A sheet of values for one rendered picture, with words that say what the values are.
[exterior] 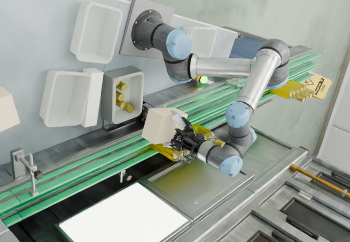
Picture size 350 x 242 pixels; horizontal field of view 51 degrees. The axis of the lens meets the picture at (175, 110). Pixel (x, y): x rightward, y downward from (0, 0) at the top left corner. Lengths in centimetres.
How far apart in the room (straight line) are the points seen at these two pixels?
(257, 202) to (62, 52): 106
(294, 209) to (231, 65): 73
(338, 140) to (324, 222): 629
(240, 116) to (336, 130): 685
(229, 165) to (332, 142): 692
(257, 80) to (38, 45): 79
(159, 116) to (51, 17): 53
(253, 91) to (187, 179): 65
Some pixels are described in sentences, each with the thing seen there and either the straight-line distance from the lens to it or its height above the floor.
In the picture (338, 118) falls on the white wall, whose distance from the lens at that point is 790.
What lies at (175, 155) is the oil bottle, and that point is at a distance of 165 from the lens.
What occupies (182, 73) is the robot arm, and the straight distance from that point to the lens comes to 162.
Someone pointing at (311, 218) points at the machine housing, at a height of 164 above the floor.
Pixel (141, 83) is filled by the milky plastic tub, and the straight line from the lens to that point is 167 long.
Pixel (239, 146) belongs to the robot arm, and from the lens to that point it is 130.
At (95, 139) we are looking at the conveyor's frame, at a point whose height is 82.
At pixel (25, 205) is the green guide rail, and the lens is 148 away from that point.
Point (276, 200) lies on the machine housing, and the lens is 183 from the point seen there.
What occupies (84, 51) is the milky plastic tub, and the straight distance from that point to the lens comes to 152.
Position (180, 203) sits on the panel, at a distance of 162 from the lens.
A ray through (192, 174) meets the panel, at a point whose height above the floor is 111.
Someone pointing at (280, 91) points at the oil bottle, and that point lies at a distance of 256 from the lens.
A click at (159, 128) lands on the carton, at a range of 139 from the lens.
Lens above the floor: 194
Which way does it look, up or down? 35 degrees down
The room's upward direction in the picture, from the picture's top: 118 degrees clockwise
